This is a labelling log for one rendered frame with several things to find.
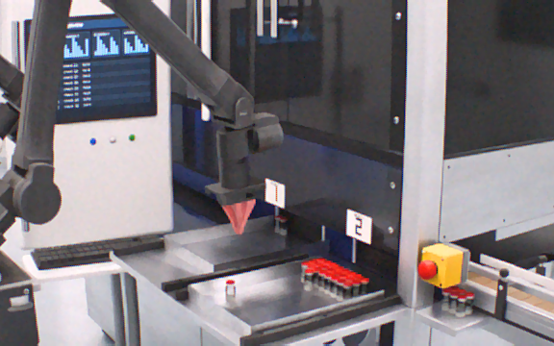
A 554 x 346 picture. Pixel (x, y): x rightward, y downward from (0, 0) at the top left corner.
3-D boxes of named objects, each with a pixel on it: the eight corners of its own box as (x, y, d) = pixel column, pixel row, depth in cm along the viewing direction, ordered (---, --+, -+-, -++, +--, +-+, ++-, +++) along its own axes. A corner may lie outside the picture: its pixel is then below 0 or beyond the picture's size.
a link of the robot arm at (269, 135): (208, 92, 152) (235, 99, 146) (257, 84, 159) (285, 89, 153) (211, 154, 156) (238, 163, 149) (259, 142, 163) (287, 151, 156)
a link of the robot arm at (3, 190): (-19, 197, 126) (-10, 206, 122) (21, 154, 129) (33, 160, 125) (13, 234, 131) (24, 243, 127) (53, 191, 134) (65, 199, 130)
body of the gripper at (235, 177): (267, 191, 155) (265, 154, 153) (221, 203, 150) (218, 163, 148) (249, 185, 161) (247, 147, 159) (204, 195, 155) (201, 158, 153)
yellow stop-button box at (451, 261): (442, 272, 172) (445, 240, 170) (466, 282, 166) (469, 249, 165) (418, 280, 168) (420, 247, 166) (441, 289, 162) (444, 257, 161)
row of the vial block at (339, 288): (306, 279, 190) (307, 260, 189) (354, 303, 176) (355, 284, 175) (298, 281, 189) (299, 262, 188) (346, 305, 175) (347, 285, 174)
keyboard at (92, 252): (158, 239, 242) (158, 231, 241) (173, 253, 229) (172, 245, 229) (30, 255, 225) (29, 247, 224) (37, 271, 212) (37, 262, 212)
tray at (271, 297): (313, 270, 196) (314, 257, 195) (383, 304, 175) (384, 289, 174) (188, 299, 178) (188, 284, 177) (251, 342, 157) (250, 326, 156)
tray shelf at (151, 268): (263, 229, 234) (263, 222, 234) (433, 307, 178) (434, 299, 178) (109, 258, 208) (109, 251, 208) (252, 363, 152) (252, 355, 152)
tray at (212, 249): (272, 227, 230) (272, 214, 229) (329, 252, 209) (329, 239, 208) (163, 248, 211) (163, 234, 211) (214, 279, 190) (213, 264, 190)
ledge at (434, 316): (458, 303, 180) (458, 296, 179) (498, 320, 169) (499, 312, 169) (414, 318, 172) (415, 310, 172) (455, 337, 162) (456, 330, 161)
